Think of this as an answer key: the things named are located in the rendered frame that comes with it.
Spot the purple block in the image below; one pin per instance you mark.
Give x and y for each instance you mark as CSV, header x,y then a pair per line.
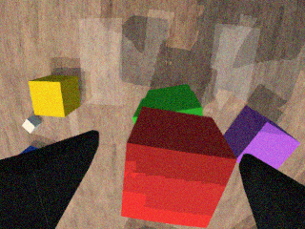
x,y
255,134

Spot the small white cube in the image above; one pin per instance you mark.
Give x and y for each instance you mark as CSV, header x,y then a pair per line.
x,y
32,123

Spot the blue cube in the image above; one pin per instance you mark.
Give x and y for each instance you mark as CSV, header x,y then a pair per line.
x,y
31,148

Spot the red block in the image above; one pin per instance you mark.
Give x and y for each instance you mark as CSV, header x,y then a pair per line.
x,y
177,167

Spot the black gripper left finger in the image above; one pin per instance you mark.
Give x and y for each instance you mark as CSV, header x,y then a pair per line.
x,y
36,187

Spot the yellow block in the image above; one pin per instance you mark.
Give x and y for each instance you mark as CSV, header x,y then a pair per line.
x,y
55,95

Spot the green block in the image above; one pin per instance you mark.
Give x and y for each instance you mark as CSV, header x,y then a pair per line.
x,y
181,88
179,102

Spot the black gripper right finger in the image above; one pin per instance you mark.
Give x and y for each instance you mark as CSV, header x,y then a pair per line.
x,y
277,201

